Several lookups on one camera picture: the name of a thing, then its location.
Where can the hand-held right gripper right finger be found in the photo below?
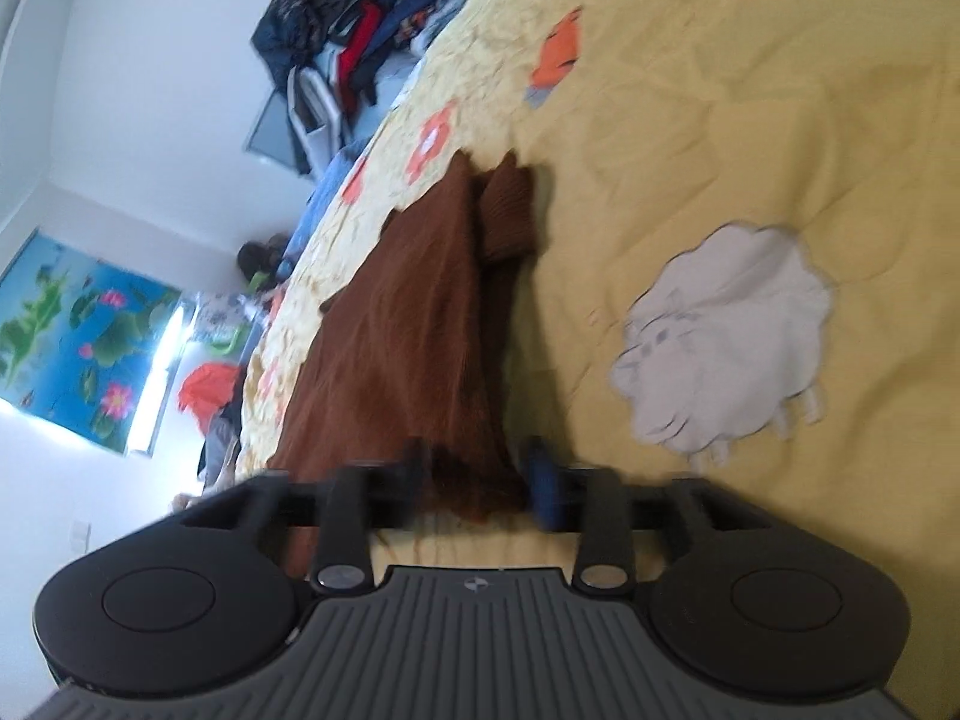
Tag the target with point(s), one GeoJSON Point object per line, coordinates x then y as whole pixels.
{"type": "Point", "coordinates": [544, 491]}

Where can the lotus flower curtain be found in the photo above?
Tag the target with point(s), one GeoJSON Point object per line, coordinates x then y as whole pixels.
{"type": "Point", "coordinates": [82, 337]}

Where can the green plastic stool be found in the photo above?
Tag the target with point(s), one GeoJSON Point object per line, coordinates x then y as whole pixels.
{"type": "Point", "coordinates": [236, 341]}

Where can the floral pillow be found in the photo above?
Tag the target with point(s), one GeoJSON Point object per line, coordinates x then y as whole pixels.
{"type": "Point", "coordinates": [217, 311]}

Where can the dark cloth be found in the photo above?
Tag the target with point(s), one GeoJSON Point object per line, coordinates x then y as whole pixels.
{"type": "Point", "coordinates": [221, 442]}

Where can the grey framed panel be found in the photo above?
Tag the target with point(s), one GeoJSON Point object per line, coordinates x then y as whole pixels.
{"type": "Point", "coordinates": [270, 131]}

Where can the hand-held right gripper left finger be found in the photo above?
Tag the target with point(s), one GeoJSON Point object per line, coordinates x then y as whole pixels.
{"type": "Point", "coordinates": [414, 487]}

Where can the bright window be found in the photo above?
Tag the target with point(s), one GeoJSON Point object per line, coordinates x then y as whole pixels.
{"type": "Point", "coordinates": [157, 382]}

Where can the white wall socket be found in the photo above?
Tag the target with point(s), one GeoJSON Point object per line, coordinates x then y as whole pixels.
{"type": "Point", "coordinates": [81, 534]}

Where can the blue quilt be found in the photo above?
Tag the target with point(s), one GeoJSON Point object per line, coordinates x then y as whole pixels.
{"type": "Point", "coordinates": [319, 202]}

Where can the brown knit sweater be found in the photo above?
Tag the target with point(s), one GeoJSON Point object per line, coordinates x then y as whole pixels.
{"type": "Point", "coordinates": [405, 330]}

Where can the orange cloth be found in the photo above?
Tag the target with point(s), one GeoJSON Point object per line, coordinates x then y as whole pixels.
{"type": "Point", "coordinates": [210, 386]}

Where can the yellow printed blanket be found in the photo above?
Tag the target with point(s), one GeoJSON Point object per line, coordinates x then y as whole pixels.
{"type": "Point", "coordinates": [712, 127]}

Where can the pile of clothes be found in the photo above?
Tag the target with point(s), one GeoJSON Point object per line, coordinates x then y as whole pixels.
{"type": "Point", "coordinates": [360, 37]}

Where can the black bag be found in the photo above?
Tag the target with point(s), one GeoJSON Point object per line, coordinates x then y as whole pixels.
{"type": "Point", "coordinates": [251, 259]}

